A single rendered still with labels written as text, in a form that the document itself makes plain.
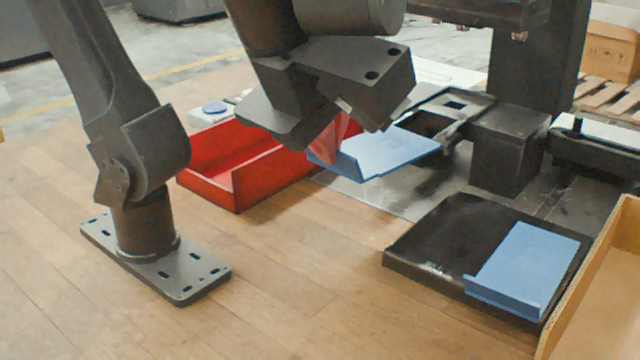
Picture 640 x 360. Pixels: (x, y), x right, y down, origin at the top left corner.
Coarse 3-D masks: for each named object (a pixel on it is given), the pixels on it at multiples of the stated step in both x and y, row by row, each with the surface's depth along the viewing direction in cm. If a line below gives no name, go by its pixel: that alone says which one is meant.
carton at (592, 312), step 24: (624, 216) 54; (600, 240) 46; (624, 240) 55; (600, 264) 53; (624, 264) 53; (576, 288) 41; (600, 288) 50; (624, 288) 50; (576, 312) 47; (600, 312) 47; (624, 312) 47; (552, 336) 39; (576, 336) 44; (600, 336) 44; (624, 336) 44
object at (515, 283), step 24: (504, 240) 54; (528, 240) 54; (552, 240) 54; (504, 264) 51; (528, 264) 51; (552, 264) 50; (480, 288) 45; (504, 288) 48; (528, 288) 47; (552, 288) 47; (528, 312) 44
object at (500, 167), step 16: (416, 128) 71; (432, 128) 69; (544, 128) 67; (480, 144) 66; (496, 144) 64; (512, 144) 63; (528, 144) 63; (416, 160) 73; (480, 160) 67; (496, 160) 65; (512, 160) 64; (528, 160) 66; (480, 176) 67; (496, 176) 66; (512, 176) 64; (528, 176) 68; (496, 192) 67; (512, 192) 65
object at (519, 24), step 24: (408, 0) 64; (432, 0) 62; (456, 0) 60; (480, 0) 58; (504, 0) 57; (528, 0) 56; (456, 24) 65; (480, 24) 60; (504, 24) 58; (528, 24) 58
